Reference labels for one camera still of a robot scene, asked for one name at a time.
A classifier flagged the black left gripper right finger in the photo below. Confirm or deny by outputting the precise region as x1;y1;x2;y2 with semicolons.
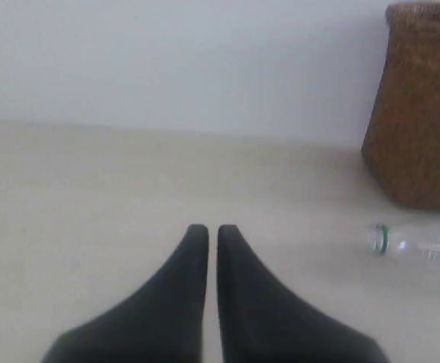
217;225;389;362

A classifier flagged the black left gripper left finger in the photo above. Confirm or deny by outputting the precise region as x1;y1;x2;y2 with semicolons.
43;225;209;362

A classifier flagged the clear plastic water bottle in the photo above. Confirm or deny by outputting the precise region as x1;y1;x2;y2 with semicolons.
367;221;440;270

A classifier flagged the brown woven wicker basket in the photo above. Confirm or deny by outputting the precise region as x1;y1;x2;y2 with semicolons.
361;2;440;212

